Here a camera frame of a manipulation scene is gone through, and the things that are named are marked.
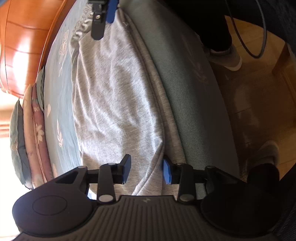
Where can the grey white shoe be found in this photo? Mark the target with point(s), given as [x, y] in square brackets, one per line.
[229, 59]

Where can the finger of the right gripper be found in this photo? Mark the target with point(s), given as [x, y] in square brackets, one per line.
[99, 14]
[112, 7]

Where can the grey sweatpants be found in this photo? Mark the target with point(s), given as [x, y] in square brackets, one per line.
[120, 105]

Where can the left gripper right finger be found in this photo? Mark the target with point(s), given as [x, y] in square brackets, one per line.
[181, 174]

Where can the orange wooden headboard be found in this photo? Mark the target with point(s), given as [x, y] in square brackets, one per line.
[28, 29]

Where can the blue floral bed sheet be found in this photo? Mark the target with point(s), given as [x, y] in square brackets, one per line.
[189, 82]

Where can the pink floral folded quilt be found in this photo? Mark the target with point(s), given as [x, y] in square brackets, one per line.
[35, 139]

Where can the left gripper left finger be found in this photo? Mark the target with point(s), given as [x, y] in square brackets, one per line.
[110, 174]

